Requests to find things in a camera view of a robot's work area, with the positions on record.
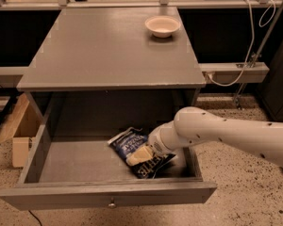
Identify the metal diagonal rod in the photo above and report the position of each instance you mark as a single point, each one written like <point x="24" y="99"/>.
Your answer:
<point x="250" y="61"/>

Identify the open grey top drawer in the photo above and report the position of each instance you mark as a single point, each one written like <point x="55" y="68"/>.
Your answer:
<point x="71" y="165"/>

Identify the light wooden box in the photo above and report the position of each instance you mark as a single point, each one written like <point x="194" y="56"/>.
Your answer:
<point x="20" y="128"/>

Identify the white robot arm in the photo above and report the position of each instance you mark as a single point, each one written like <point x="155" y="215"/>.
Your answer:
<point x="192" y="126"/>

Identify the blue kettle chip bag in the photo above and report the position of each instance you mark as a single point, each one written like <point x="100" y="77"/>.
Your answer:
<point x="128" y="142"/>

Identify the white bowl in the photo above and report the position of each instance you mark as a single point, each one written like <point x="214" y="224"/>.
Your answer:
<point x="162" y="26"/>

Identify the grey horizontal rail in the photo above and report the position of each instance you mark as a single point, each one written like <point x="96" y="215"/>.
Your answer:
<point x="223" y="72"/>

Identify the round metal drawer knob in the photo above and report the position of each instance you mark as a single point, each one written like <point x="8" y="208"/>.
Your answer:
<point x="112" y="204"/>

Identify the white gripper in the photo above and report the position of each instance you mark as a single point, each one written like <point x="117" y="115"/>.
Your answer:
<point x="156" y="141"/>

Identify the grey wooden cabinet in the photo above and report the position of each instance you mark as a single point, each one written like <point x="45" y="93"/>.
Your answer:
<point x="106" y="67"/>

